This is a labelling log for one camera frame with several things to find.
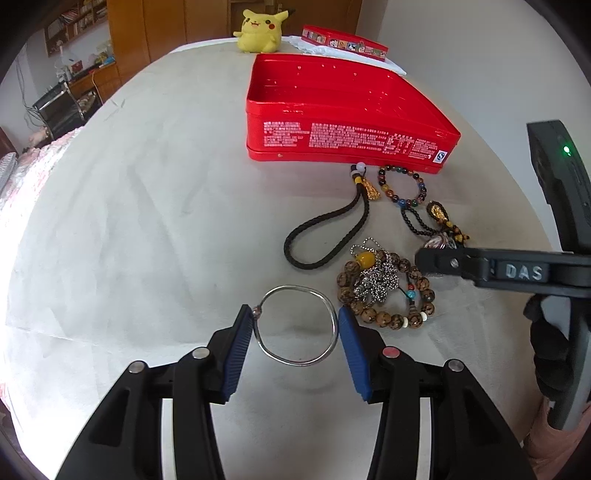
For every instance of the wooden wardrobe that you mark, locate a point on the wooden wardrobe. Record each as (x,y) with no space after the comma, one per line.
(184,27)

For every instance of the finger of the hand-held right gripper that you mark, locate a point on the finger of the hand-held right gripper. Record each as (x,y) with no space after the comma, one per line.
(443,262)

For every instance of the beige bed sheet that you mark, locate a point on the beige bed sheet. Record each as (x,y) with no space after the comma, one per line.
(161,207)

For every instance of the red tin box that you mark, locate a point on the red tin box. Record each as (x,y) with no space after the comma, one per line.
(341,134)

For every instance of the folded blue patterned cloth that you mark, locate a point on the folded blue patterned cloth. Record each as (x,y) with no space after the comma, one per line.
(7,168)

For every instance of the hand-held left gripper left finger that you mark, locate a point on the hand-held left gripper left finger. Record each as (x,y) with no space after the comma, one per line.
(238,350)

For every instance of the open wooden bookshelf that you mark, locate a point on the open wooden bookshelf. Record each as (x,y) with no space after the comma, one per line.
(76,21)

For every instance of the wooden desk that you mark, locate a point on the wooden desk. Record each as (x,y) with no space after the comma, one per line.
(99,81)

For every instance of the silver bangle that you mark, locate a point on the silver bangle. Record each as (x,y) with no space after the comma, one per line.
(334,332)

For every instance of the person's right forearm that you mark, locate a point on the person's right forearm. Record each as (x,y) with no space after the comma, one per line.
(554,443)

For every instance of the person's right hand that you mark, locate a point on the person's right hand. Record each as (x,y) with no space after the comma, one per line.
(549,341)

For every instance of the red tin lid cartoon strip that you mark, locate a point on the red tin lid cartoon strip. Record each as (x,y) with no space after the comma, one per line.
(344,42)

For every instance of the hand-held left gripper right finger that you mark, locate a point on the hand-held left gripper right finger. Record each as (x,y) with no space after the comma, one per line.
(355,355)

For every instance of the black chair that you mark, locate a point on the black chair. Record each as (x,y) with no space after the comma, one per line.
(60,110)

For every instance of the yellow plush toy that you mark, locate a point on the yellow plush toy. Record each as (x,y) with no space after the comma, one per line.
(258,34)

